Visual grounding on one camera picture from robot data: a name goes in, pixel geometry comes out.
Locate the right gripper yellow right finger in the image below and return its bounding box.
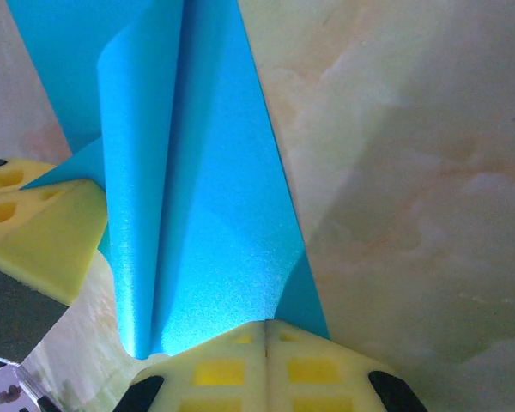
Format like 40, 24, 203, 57
266, 320, 430, 412

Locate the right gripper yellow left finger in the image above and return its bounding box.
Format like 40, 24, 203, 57
116, 320, 268, 412

